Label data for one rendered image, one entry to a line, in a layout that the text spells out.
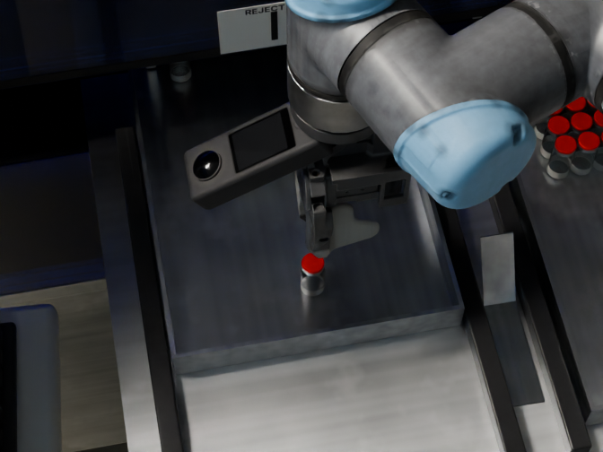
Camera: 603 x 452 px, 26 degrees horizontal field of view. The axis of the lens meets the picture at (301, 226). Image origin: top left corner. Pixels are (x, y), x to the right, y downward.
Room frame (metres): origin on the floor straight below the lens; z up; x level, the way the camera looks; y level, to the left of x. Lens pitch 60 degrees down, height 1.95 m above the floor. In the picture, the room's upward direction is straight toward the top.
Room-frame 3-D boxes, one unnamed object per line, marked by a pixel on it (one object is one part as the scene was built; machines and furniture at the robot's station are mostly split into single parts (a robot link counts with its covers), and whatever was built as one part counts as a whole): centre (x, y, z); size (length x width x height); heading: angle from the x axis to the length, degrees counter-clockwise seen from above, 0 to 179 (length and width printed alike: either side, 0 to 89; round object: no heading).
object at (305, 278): (0.55, -0.01, 0.90); 0.02 x 0.02 x 0.04
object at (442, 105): (0.48, -0.10, 1.28); 0.11 x 0.11 x 0.08; 34
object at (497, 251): (0.51, -0.19, 0.91); 0.14 x 0.03 x 0.06; 10
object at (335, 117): (0.56, -0.03, 1.20); 0.08 x 0.08 x 0.05
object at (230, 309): (0.66, 0.02, 0.90); 0.34 x 0.26 x 0.04; 11
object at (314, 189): (0.56, -0.03, 1.12); 0.09 x 0.08 x 0.12; 101
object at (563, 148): (0.68, -0.25, 0.90); 0.02 x 0.02 x 0.05
